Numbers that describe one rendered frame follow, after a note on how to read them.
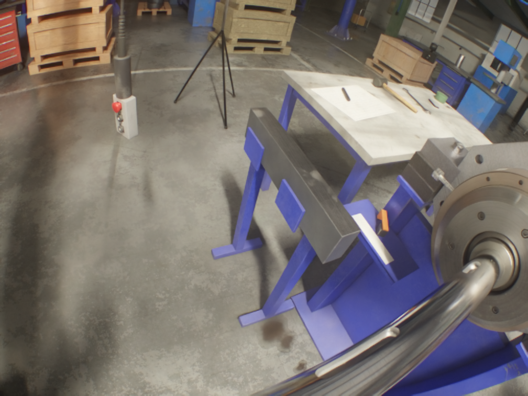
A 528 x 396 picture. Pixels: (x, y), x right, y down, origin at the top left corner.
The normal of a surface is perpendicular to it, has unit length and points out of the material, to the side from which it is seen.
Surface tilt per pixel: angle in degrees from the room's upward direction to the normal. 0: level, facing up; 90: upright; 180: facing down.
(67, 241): 0
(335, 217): 0
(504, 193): 63
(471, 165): 90
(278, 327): 0
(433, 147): 90
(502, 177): 90
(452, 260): 90
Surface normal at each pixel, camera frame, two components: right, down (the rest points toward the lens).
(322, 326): 0.21, -0.67
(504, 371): -0.89, 0.17
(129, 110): 0.83, 0.51
